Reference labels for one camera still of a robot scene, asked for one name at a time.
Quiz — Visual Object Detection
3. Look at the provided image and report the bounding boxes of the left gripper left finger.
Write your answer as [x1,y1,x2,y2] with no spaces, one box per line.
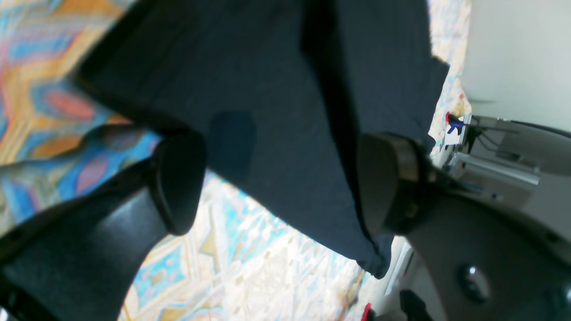
[0,131,207,321]

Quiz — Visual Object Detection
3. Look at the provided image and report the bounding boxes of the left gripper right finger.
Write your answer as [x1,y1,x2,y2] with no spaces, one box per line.
[357,133,571,321]

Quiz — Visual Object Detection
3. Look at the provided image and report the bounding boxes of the black T-shirt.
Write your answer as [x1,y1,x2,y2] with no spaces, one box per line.
[73,0,449,279]

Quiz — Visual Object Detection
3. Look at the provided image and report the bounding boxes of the patterned tablecloth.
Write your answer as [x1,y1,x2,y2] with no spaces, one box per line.
[1,0,449,321]

